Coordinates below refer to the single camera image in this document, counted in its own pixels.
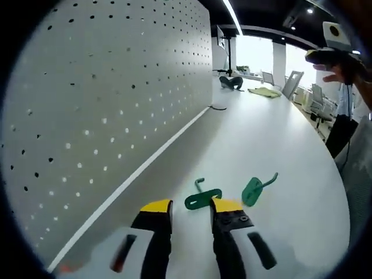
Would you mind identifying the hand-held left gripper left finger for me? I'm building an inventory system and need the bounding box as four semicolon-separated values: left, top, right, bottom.
94;198;174;279

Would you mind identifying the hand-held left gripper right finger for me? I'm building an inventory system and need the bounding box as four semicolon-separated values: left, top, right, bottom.
209;197;294;279

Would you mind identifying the green hook assembly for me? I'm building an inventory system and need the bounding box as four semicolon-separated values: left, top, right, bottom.
184;177;223;211
241;171;279;208

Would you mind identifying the white perforated mounting plate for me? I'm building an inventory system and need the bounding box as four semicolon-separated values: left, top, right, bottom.
0;0;228;274

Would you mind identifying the person's right hand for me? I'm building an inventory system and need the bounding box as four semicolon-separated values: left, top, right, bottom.
312;56;366;86

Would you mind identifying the group of ceiling spotlights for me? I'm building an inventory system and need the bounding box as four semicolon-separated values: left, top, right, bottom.
289;8;314;31

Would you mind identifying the white office chair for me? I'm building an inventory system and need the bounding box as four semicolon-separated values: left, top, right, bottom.
302;83;335;129

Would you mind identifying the yellow cloth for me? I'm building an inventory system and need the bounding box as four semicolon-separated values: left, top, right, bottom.
247;87;281;101

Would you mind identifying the long ceiling light strip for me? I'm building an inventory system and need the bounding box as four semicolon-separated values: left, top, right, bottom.
221;0;242;33

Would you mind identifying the black monitor on stand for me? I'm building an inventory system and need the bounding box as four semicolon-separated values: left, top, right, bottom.
212;24;234;74

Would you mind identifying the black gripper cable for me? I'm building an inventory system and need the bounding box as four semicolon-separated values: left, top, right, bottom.
337;83;353;173

